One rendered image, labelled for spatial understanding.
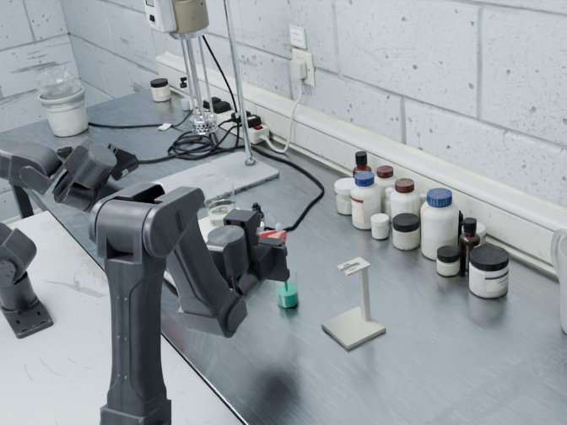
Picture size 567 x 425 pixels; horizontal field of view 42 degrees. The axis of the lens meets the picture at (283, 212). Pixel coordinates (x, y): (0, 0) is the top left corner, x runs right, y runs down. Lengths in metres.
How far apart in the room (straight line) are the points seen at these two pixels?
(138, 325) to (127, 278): 0.06
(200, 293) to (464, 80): 0.72
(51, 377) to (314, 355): 0.45
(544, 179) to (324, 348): 0.51
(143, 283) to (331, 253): 0.67
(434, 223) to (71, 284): 0.74
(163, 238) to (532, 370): 0.62
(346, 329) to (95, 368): 0.43
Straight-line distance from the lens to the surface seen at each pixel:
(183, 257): 0.97
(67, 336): 1.41
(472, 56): 1.45
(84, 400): 1.26
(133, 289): 0.89
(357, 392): 1.16
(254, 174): 1.85
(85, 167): 1.30
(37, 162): 1.32
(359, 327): 1.27
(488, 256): 1.33
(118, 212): 0.89
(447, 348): 1.24
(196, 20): 1.69
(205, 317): 1.06
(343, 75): 1.79
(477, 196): 1.49
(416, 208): 1.52
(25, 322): 1.47
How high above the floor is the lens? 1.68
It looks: 28 degrees down
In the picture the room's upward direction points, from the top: 7 degrees counter-clockwise
